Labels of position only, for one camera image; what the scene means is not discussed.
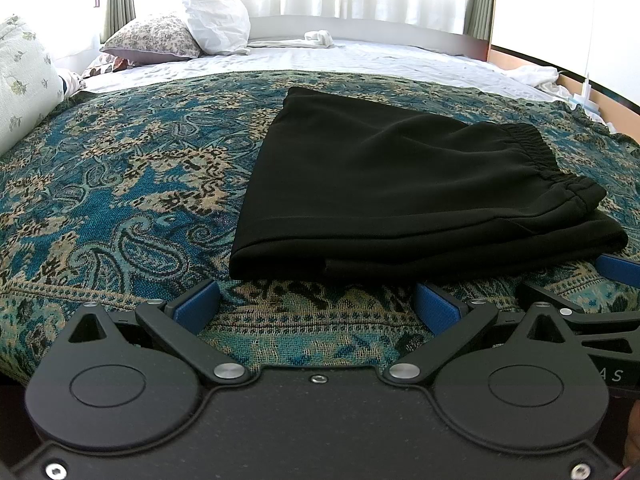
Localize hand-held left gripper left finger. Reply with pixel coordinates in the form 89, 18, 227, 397
52, 280, 252, 387

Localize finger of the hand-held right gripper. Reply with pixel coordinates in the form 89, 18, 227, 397
516, 282, 587, 317
595, 253, 640, 288

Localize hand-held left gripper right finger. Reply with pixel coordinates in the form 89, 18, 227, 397
382, 282, 592, 387

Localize black pants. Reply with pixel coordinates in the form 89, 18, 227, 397
229, 86, 629, 283

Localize teal paisley blanket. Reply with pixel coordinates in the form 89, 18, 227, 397
0, 69, 640, 386

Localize white bed sheet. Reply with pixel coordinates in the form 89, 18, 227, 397
80, 37, 576, 108

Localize red floral cloth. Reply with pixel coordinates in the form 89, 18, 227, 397
82, 54, 141, 80

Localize grey floral pillow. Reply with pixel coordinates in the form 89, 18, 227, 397
100, 12, 203, 65

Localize grey bed headboard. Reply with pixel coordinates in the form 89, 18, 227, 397
249, 15, 490, 62

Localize white pillow with green flowers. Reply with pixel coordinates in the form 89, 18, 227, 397
0, 14, 66, 156

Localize plain white pillow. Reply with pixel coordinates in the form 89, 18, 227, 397
181, 0, 252, 56

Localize small crumpled white cloth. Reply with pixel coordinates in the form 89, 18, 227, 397
304, 30, 335, 50

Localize wooden bed frame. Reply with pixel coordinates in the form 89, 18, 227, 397
487, 44, 640, 126

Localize white cable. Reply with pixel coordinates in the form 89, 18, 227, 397
582, 0, 598, 106

